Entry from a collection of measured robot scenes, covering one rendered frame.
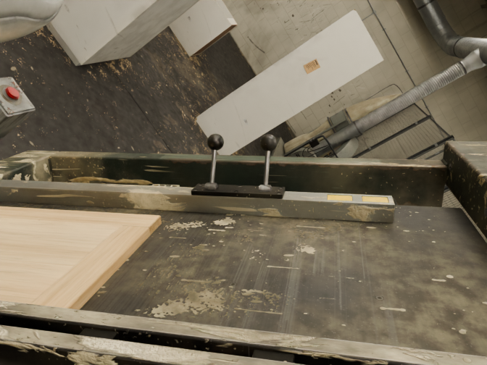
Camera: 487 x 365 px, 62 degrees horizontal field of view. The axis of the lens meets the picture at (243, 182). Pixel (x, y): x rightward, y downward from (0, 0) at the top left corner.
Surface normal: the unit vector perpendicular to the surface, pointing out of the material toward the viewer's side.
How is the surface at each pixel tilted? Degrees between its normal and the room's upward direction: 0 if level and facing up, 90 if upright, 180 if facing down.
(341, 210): 90
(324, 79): 90
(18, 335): 58
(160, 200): 90
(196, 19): 90
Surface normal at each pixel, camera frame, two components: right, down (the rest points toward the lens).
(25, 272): -0.04, -0.94
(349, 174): -0.21, 0.33
